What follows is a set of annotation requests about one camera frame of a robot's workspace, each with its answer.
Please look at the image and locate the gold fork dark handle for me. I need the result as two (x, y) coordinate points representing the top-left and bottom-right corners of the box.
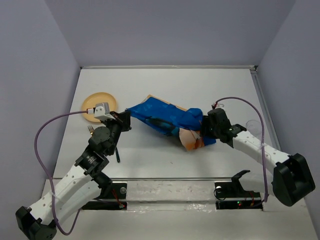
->
(87, 125), (95, 135)

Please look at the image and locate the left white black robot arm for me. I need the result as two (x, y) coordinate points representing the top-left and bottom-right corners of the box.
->
(15, 111), (131, 240)

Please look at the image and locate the blue cartoon placemat cloth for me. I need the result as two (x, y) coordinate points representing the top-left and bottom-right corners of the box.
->
(126, 95), (217, 151)

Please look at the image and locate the gold knife dark handle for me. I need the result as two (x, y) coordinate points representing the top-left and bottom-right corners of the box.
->
(115, 147), (121, 163)

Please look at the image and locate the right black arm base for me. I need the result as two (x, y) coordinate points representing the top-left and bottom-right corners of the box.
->
(213, 170), (264, 210)

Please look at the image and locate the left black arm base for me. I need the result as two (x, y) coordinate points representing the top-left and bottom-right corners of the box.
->
(81, 181), (128, 211)

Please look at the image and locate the clear plastic cup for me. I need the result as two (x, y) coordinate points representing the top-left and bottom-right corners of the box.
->
(245, 119), (262, 136)

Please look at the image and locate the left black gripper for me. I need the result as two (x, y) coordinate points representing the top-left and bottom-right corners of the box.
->
(100, 109), (131, 155)

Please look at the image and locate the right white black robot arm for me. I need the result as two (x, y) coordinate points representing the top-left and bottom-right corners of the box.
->
(201, 108), (316, 207)

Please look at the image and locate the tan round plate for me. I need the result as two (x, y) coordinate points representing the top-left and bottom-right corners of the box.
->
(81, 92), (118, 111)

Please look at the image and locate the metal table edge rail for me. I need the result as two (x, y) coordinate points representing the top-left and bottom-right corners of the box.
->
(81, 65), (256, 71)

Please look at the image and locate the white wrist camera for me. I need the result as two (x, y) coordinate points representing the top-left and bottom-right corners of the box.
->
(93, 102), (111, 121)
(211, 102), (225, 109)

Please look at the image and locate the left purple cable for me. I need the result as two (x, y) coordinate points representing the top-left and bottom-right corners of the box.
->
(34, 107), (96, 236)

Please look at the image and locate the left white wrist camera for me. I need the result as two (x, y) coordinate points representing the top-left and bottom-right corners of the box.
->
(93, 102), (111, 121)

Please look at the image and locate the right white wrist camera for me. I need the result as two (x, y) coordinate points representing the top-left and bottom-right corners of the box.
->
(211, 102), (225, 109)

